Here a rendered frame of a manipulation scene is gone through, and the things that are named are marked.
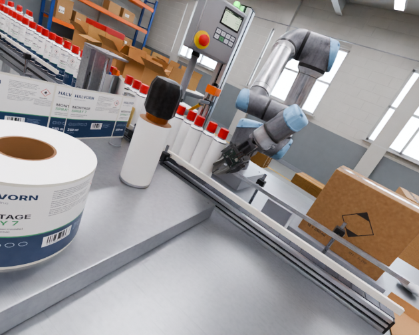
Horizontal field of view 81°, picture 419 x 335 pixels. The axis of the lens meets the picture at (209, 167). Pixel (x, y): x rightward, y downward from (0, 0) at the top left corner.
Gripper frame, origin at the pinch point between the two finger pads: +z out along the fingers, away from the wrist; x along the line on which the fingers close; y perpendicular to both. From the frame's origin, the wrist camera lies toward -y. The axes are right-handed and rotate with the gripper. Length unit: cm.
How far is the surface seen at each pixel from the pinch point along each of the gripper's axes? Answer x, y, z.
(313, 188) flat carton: 64, -421, 56
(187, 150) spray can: -11.9, 3.4, 4.8
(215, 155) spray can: -4.5, 1.8, -3.5
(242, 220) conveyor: 19.6, 5.5, -2.6
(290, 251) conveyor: 34.0, 6.0, -12.2
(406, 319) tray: 68, -9, -27
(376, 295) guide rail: 52, 5, -27
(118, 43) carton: -232, -150, 115
